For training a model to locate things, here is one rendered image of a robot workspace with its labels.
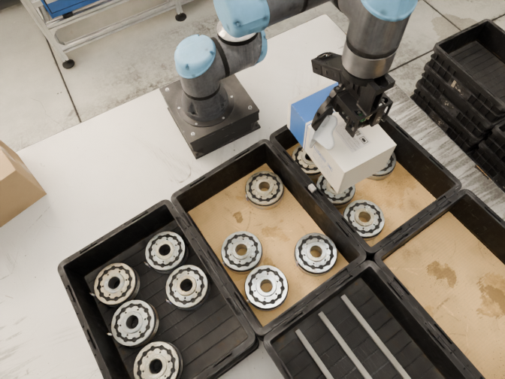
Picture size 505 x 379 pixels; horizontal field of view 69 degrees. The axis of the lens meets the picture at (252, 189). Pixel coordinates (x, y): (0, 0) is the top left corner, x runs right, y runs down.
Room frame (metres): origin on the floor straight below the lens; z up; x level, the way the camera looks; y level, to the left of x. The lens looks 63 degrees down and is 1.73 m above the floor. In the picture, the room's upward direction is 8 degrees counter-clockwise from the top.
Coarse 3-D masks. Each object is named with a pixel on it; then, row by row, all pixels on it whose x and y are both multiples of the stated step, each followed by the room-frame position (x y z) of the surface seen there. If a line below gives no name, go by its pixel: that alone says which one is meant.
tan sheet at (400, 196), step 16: (400, 176) 0.43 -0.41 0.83; (368, 192) 0.40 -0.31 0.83; (384, 192) 0.39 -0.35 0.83; (400, 192) 0.39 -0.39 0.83; (416, 192) 0.38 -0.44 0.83; (384, 208) 0.34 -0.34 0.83; (400, 208) 0.34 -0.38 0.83; (416, 208) 0.33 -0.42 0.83; (384, 224) 0.30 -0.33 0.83; (400, 224) 0.30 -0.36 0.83
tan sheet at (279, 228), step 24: (264, 168) 0.51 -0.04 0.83; (240, 192) 0.45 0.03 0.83; (288, 192) 0.43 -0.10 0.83; (192, 216) 0.40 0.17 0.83; (216, 216) 0.39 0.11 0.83; (240, 216) 0.38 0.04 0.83; (264, 216) 0.37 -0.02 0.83; (288, 216) 0.36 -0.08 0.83; (216, 240) 0.32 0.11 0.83; (264, 240) 0.30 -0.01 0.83; (288, 240) 0.30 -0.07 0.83; (264, 264) 0.24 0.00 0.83; (288, 264) 0.23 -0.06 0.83; (336, 264) 0.22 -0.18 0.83; (240, 288) 0.19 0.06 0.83; (264, 288) 0.18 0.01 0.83; (312, 288) 0.17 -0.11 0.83; (264, 312) 0.13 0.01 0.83
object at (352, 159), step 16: (304, 96) 0.50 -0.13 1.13; (320, 96) 0.49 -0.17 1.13; (288, 112) 0.49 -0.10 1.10; (304, 112) 0.46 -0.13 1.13; (336, 112) 0.45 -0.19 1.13; (304, 128) 0.43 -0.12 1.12; (336, 128) 0.41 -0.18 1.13; (368, 128) 0.40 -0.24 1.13; (304, 144) 0.43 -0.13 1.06; (320, 144) 0.38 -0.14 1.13; (336, 144) 0.37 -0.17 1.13; (352, 144) 0.37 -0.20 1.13; (368, 144) 0.36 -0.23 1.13; (384, 144) 0.36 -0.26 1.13; (320, 160) 0.37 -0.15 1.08; (336, 160) 0.34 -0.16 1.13; (352, 160) 0.33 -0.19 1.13; (368, 160) 0.33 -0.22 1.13; (384, 160) 0.35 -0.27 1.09; (336, 176) 0.32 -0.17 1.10; (352, 176) 0.32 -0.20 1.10; (368, 176) 0.34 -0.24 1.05; (336, 192) 0.31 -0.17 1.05
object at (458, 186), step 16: (384, 112) 0.58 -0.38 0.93; (288, 128) 0.57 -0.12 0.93; (400, 128) 0.52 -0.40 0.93; (416, 144) 0.47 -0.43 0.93; (288, 160) 0.47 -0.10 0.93; (432, 160) 0.42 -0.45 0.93; (304, 176) 0.42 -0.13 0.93; (448, 176) 0.37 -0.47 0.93; (320, 192) 0.37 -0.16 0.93; (448, 192) 0.33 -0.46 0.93; (336, 208) 0.32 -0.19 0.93; (432, 208) 0.29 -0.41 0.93; (384, 240) 0.23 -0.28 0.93
